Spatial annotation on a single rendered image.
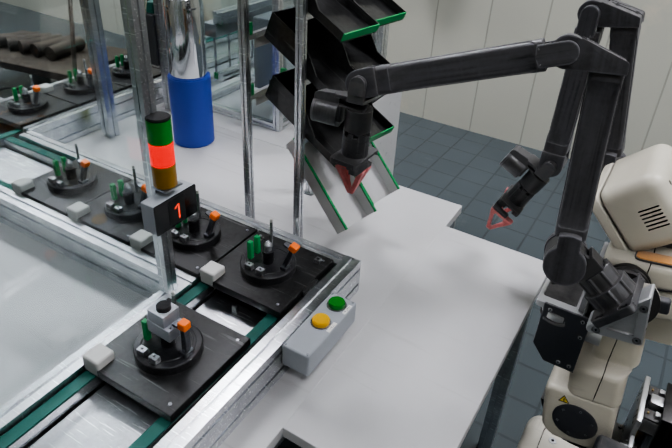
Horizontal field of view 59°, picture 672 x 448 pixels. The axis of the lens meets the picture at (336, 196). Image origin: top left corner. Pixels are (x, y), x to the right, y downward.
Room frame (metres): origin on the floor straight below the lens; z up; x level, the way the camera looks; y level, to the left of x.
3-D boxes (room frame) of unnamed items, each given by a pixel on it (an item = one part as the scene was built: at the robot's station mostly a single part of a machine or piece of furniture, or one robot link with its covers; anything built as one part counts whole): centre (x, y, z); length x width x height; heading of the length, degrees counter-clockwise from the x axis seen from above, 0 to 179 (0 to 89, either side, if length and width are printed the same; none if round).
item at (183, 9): (2.09, 0.57, 1.32); 0.14 x 0.14 x 0.38
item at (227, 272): (1.17, 0.16, 1.01); 0.24 x 0.24 x 0.13; 61
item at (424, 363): (1.19, -0.12, 0.84); 0.90 x 0.70 x 0.03; 150
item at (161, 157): (1.07, 0.36, 1.34); 0.05 x 0.05 x 0.05
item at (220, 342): (0.88, 0.33, 0.96); 0.24 x 0.24 x 0.02; 61
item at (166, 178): (1.07, 0.36, 1.29); 0.05 x 0.05 x 0.05
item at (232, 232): (1.29, 0.37, 1.01); 0.24 x 0.24 x 0.13; 61
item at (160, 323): (0.88, 0.34, 1.06); 0.08 x 0.04 x 0.07; 58
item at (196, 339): (0.88, 0.33, 0.98); 0.14 x 0.14 x 0.02
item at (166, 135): (1.07, 0.36, 1.39); 0.05 x 0.05 x 0.05
